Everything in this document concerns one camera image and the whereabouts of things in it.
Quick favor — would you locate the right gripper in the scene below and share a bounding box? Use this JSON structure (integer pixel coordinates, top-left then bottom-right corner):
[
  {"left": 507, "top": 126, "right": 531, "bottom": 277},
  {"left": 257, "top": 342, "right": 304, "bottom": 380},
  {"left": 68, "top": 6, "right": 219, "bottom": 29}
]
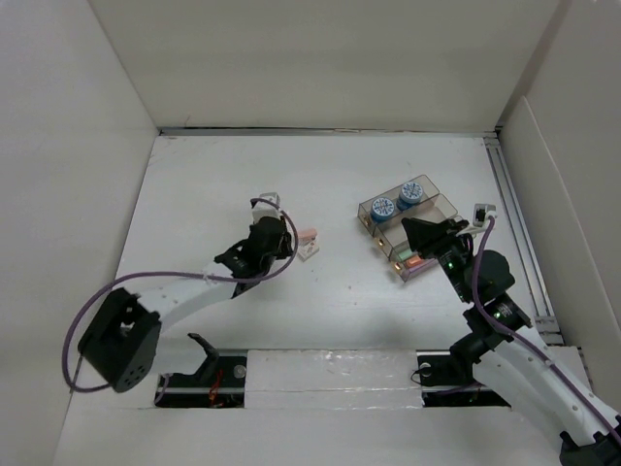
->
[{"left": 400, "top": 216, "right": 474, "bottom": 303}]

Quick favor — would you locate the white staples box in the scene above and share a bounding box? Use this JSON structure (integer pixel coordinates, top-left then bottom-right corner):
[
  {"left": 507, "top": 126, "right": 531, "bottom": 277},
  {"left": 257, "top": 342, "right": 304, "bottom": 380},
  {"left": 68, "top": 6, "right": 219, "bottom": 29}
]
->
[{"left": 297, "top": 241, "right": 320, "bottom": 262}]

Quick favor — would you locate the blue round jar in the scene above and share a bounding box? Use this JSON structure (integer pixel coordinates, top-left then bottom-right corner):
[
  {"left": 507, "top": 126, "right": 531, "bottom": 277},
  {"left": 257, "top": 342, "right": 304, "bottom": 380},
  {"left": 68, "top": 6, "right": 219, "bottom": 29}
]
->
[
  {"left": 396, "top": 182, "right": 424, "bottom": 211},
  {"left": 370, "top": 196, "right": 396, "bottom": 223}
]

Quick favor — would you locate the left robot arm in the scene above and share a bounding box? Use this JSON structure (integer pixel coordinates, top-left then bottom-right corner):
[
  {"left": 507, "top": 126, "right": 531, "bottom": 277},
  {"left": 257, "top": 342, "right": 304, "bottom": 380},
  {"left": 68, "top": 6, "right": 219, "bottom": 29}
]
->
[{"left": 65, "top": 212, "right": 299, "bottom": 393}]

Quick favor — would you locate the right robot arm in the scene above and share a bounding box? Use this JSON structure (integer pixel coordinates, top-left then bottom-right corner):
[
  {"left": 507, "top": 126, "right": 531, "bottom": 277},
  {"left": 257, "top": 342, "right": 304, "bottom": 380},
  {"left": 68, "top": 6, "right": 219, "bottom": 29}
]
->
[{"left": 402, "top": 218, "right": 620, "bottom": 465}]

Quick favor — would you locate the pink mini stapler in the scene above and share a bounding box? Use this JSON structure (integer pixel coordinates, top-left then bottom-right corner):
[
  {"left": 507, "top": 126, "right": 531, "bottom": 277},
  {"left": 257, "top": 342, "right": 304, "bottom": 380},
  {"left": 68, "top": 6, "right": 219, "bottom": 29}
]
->
[{"left": 298, "top": 228, "right": 317, "bottom": 243}]

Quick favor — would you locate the clear three-drawer organizer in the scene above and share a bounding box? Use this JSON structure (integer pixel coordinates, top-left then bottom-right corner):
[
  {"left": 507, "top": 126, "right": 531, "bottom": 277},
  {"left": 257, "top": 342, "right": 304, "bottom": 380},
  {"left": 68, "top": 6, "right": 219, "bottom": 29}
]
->
[{"left": 357, "top": 175, "right": 462, "bottom": 281}]

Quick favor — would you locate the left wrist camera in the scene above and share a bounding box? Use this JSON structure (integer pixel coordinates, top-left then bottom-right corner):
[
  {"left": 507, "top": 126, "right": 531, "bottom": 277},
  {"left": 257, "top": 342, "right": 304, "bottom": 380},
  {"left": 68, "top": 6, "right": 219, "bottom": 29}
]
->
[{"left": 250, "top": 191, "right": 281, "bottom": 224}]

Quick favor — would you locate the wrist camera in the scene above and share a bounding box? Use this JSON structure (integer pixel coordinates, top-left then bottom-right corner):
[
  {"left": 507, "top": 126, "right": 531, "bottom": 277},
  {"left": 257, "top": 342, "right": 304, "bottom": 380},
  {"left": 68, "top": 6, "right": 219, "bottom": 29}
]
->
[
  {"left": 250, "top": 191, "right": 281, "bottom": 224},
  {"left": 458, "top": 204, "right": 498, "bottom": 236}
]

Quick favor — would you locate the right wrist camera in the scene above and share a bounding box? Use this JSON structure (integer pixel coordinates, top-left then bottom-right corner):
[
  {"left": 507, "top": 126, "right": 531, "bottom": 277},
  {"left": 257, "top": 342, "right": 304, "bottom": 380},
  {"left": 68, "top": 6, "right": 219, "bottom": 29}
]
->
[{"left": 458, "top": 204, "right": 498, "bottom": 236}]

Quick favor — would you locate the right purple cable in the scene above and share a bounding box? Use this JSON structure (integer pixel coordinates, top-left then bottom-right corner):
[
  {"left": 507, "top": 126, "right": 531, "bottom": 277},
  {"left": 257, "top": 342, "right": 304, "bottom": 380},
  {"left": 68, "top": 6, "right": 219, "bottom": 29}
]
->
[{"left": 470, "top": 216, "right": 621, "bottom": 433}]

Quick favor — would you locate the purple cable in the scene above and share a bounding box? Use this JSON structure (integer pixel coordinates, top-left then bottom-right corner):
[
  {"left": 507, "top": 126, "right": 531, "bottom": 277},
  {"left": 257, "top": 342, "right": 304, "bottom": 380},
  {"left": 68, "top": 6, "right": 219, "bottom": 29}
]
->
[
  {"left": 470, "top": 216, "right": 621, "bottom": 433},
  {"left": 64, "top": 196, "right": 301, "bottom": 393}
]

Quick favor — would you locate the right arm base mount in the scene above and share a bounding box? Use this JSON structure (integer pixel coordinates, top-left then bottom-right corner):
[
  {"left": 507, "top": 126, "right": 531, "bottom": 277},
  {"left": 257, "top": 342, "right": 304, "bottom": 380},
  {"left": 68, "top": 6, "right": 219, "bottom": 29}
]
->
[{"left": 410, "top": 350, "right": 509, "bottom": 408}]

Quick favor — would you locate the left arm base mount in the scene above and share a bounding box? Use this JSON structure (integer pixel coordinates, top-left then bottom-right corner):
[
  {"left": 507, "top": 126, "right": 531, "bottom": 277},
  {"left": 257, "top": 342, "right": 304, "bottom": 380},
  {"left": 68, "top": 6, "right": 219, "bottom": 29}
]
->
[{"left": 152, "top": 333, "right": 248, "bottom": 410}]

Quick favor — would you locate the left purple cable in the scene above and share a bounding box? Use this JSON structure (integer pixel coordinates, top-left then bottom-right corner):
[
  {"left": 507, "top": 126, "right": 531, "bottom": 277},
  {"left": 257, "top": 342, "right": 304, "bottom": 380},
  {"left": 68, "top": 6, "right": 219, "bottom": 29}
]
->
[{"left": 64, "top": 196, "right": 301, "bottom": 393}]

